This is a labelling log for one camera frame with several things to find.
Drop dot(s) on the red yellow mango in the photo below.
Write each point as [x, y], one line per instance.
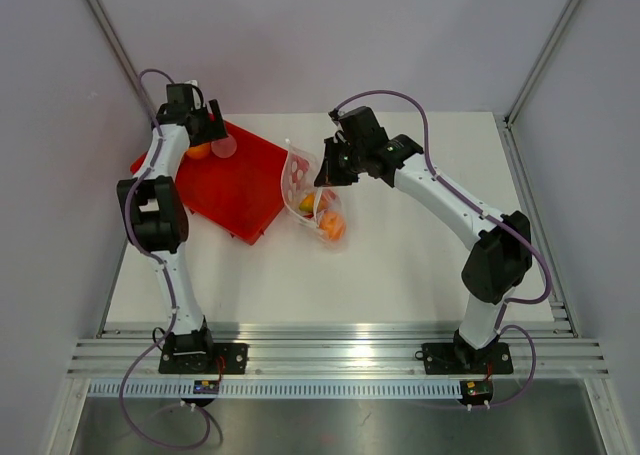
[316, 202]

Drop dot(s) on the white slotted cable duct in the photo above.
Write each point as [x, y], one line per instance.
[280, 389]

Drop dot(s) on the orange persimmon fruit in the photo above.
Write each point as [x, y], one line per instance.
[199, 152]

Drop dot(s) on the clear dotted zip bag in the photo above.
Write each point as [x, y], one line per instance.
[297, 180]

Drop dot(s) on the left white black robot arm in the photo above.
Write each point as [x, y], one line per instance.
[156, 224]

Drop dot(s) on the orange round fruit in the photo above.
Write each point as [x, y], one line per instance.
[332, 224]

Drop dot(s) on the pink peach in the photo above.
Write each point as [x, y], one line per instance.
[224, 148]

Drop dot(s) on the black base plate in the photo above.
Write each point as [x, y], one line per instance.
[449, 358]
[221, 358]

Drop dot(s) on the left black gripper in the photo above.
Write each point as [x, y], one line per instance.
[206, 137]

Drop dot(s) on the left small circuit board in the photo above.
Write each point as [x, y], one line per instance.
[206, 387]

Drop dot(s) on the aluminium frame post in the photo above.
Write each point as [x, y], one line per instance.
[551, 44]
[103, 20]

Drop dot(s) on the aluminium mounting rail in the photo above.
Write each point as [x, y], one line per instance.
[350, 350]

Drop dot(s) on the right aluminium frame post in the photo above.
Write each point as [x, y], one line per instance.
[551, 44]

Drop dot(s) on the small circuit board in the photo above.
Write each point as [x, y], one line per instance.
[476, 393]
[206, 387]

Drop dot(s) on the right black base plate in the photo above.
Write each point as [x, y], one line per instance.
[449, 358]

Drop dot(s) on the left aluminium frame post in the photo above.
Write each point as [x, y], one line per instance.
[103, 20]

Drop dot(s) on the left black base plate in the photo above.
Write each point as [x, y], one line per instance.
[221, 358]

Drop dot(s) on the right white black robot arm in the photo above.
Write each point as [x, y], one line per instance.
[498, 257]

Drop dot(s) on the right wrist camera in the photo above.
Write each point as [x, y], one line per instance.
[334, 115]

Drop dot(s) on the right small circuit board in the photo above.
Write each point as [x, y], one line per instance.
[476, 393]

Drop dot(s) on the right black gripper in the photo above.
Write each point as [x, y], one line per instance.
[330, 176]

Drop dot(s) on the red plastic tray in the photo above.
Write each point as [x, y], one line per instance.
[242, 193]

